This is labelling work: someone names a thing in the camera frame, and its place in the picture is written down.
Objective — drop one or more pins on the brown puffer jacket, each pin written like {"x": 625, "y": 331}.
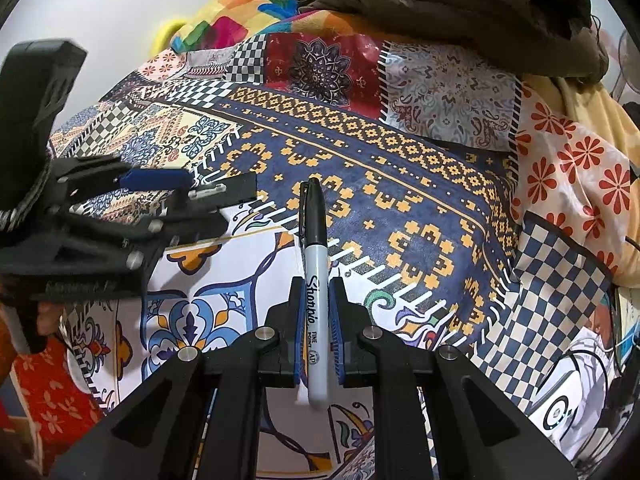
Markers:
{"x": 552, "y": 38}

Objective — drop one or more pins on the yellow curved tube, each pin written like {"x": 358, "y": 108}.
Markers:
{"x": 162, "y": 37}

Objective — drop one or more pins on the colourful block fleece blanket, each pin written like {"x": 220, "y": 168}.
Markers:
{"x": 225, "y": 23}

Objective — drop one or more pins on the black card with clip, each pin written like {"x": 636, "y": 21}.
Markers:
{"x": 226, "y": 192}

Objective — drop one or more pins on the white standing fan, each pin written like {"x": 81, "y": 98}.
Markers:
{"x": 628, "y": 59}

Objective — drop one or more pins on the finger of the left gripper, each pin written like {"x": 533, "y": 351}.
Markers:
{"x": 184, "y": 221}
{"x": 148, "y": 179}

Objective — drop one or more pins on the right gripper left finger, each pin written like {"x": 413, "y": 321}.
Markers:
{"x": 283, "y": 362}

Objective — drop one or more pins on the black Sharpie marker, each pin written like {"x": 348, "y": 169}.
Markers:
{"x": 315, "y": 240}

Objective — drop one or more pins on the patchwork patterned bedspread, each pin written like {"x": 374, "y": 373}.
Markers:
{"x": 340, "y": 260}

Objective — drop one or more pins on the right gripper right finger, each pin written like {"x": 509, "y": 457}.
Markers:
{"x": 351, "y": 362}

